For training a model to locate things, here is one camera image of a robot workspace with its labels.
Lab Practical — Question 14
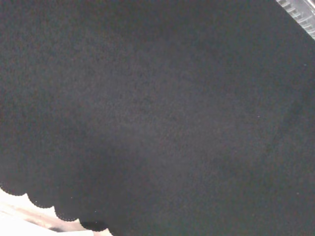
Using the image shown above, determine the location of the black bench cloth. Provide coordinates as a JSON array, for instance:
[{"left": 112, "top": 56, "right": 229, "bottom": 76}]
[{"left": 0, "top": 0, "right": 315, "bottom": 236}]

